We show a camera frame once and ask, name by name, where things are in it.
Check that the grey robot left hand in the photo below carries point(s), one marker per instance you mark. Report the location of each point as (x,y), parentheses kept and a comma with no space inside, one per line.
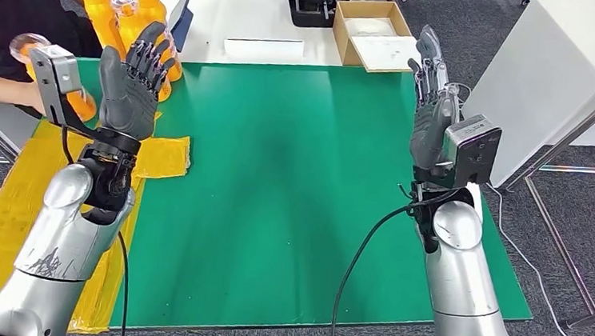
(127,100)

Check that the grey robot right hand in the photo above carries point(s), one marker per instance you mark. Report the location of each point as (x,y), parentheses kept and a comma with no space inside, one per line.
(430,129)

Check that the person's right hand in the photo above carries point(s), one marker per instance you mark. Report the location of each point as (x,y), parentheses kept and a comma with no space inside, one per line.
(32,98)

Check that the orange detergent bottle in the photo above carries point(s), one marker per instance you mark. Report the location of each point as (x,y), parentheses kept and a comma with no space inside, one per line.
(128,26)
(148,6)
(97,13)
(82,104)

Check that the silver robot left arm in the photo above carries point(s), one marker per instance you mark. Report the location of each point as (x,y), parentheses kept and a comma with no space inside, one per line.
(63,244)

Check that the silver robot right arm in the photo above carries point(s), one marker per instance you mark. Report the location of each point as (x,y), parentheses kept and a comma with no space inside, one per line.
(463,286)

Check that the white box lid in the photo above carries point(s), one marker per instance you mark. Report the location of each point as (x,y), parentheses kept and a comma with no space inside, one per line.
(386,54)

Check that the tablet in blue case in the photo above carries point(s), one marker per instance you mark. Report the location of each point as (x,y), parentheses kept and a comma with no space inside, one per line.
(182,29)

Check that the person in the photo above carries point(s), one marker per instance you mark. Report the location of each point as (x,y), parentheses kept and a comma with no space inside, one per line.
(7,0)

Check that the white foam pad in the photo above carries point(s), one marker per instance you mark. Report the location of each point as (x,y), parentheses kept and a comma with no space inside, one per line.
(369,27)

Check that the cardboard box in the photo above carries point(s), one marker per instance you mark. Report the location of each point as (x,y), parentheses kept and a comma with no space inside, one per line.
(340,33)

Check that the yellow plastic sheet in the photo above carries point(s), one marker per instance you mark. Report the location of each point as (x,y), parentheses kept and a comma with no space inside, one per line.
(5,229)

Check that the white flat box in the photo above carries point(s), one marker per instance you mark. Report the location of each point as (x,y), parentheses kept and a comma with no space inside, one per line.
(264,49)

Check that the black tool case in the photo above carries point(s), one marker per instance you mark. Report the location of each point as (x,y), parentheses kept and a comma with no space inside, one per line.
(310,7)

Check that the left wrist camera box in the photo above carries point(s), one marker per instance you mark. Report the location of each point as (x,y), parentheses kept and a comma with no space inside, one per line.
(57,79)

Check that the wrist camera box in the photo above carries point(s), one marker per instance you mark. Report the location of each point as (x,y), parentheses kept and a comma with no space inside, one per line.
(57,79)
(471,148)

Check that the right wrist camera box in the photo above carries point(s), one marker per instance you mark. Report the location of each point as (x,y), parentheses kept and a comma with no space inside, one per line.
(471,148)

